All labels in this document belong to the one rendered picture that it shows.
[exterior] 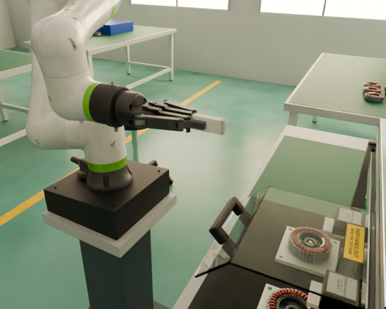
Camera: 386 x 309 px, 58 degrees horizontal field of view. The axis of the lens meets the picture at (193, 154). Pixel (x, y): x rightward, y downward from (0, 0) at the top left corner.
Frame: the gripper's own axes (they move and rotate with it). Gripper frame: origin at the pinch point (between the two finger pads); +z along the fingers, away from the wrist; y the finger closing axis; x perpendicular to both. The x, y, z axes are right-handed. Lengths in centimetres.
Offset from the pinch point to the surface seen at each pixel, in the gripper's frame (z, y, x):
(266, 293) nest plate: 16.5, -0.7, -40.2
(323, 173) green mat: 21, -73, -43
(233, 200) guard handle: 8.5, 5.9, -12.2
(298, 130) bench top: 4, -113, -43
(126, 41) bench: -222, -285, -43
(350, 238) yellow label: 29.5, 7.8, -12.0
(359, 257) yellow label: 31.1, 11.7, -12.0
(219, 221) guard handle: 8.2, 13.1, -12.1
